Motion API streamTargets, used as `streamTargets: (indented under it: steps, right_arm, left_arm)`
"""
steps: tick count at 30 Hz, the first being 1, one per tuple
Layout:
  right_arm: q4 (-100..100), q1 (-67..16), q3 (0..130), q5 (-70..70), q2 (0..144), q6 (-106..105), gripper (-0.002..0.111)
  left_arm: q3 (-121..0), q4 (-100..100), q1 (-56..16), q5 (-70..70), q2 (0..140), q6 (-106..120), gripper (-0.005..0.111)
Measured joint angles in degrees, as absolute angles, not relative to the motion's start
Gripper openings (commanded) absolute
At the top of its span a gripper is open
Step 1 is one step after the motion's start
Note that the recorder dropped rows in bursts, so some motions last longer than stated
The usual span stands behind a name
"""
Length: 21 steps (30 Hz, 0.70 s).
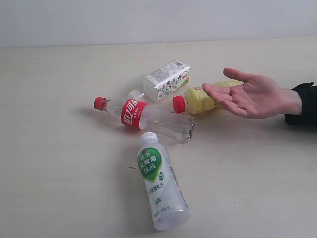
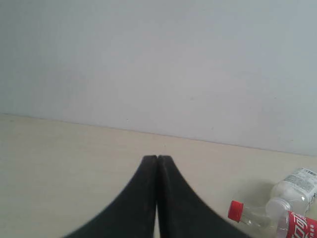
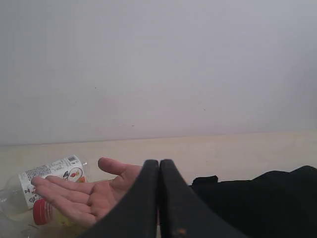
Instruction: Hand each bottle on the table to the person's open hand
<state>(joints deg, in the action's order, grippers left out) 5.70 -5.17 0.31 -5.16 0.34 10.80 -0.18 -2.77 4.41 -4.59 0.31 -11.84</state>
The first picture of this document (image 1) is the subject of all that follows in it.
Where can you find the person's open bare hand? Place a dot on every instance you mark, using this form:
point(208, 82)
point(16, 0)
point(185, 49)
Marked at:
point(259, 97)

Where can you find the yellow juice bottle red cap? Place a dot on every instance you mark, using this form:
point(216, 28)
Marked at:
point(194, 101)

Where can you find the clear cola bottle red label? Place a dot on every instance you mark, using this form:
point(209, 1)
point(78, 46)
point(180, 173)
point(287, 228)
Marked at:
point(146, 117)

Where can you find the square clear bottle floral label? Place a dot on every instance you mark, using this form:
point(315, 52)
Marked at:
point(161, 82)

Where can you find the green label yogurt drink bottle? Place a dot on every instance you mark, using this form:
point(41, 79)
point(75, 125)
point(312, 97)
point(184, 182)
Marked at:
point(169, 208)

